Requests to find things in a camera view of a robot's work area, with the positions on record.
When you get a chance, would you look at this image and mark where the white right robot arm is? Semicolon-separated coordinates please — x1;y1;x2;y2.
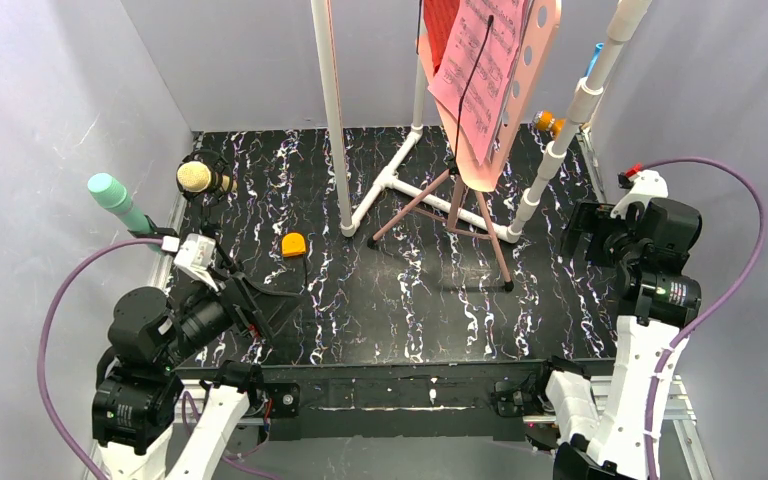
535;198;702;479

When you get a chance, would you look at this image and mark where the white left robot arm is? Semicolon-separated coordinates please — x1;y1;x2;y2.
92;273;302;479

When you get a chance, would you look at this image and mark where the orange tape measure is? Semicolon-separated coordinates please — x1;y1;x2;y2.
280;232;308;258

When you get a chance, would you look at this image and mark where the orange microphone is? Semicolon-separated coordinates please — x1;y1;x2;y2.
533;110;565;139

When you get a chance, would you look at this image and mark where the blue tube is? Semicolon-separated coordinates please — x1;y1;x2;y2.
584;42;604;77

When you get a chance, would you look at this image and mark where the pink sheet music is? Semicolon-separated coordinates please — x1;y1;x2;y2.
429;0;529;164

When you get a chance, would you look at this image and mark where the pink music stand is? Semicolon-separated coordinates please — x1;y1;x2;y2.
367;1;562;291

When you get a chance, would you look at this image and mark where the red folder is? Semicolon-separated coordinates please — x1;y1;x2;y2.
423;0;460;73

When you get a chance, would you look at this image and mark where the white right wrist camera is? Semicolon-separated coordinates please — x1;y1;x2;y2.
610;164;669;219

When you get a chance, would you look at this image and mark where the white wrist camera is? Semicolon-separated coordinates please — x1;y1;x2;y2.
610;164;669;219
161;233;219;292

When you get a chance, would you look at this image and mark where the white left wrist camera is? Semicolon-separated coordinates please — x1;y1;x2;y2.
161;233;219;292

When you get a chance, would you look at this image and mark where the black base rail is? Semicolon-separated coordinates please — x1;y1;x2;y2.
171;357;624;442

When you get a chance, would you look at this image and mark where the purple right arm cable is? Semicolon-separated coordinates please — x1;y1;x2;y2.
635;156;768;480

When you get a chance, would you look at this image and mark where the white PVC pipe frame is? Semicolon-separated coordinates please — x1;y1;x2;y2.
309;0;654;244

